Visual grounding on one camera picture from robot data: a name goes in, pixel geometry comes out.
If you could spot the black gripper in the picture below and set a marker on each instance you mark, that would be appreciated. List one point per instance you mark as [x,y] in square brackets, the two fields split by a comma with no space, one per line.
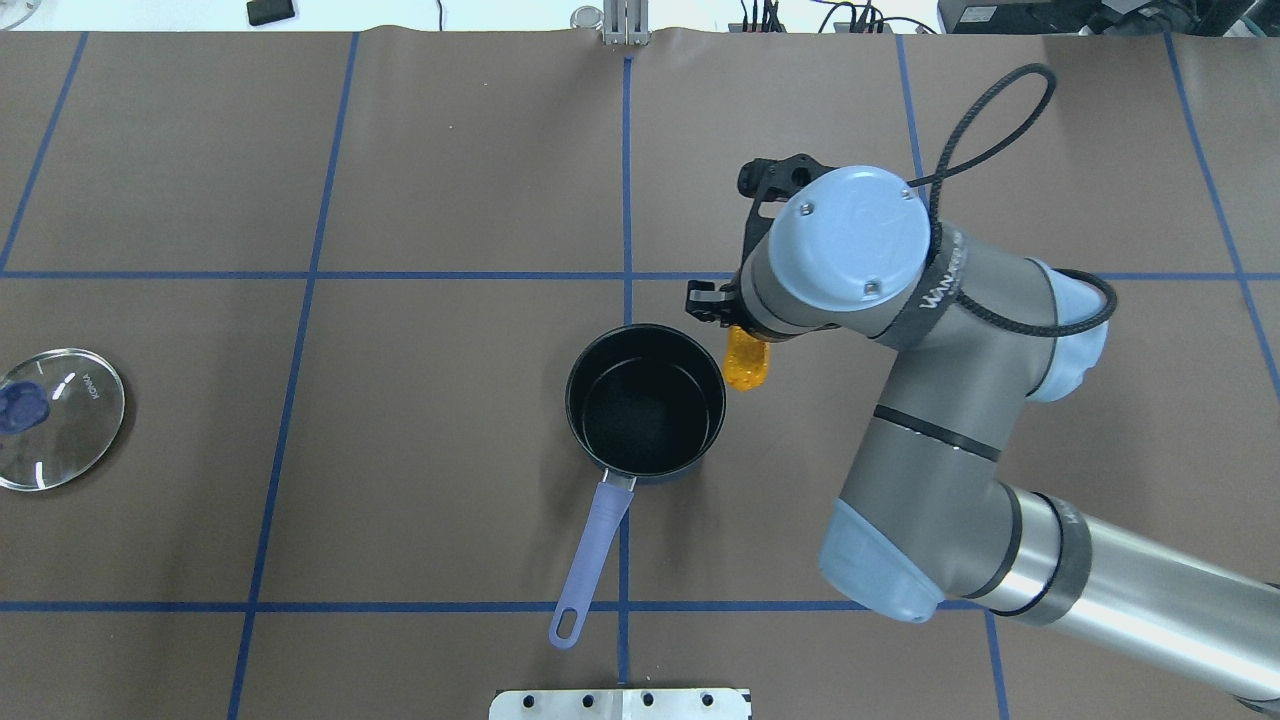
[708,299]

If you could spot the yellow corn cob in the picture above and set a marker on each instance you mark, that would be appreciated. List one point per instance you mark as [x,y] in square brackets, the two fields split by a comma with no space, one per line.
[746,361]

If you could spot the glass pot lid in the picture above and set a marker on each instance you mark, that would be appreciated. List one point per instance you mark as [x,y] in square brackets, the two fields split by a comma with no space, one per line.
[61,411]

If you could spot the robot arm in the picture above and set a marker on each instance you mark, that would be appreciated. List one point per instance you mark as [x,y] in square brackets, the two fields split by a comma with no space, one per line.
[978,334]

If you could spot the dark blue saucepan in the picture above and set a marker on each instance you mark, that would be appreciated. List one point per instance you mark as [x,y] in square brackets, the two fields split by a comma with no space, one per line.
[645,402]

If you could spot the black power strip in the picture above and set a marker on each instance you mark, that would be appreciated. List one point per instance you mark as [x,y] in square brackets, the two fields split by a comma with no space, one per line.
[865,18]

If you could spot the small black box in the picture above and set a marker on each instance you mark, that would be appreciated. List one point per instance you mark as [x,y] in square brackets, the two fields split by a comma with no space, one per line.
[263,12]

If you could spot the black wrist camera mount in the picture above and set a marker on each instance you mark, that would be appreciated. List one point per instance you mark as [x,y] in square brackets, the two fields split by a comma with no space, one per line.
[764,180]

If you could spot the aluminium camera post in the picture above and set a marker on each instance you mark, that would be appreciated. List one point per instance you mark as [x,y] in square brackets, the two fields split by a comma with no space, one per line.
[625,22]

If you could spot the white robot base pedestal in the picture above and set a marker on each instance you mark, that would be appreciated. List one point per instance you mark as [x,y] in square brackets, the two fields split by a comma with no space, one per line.
[624,703]

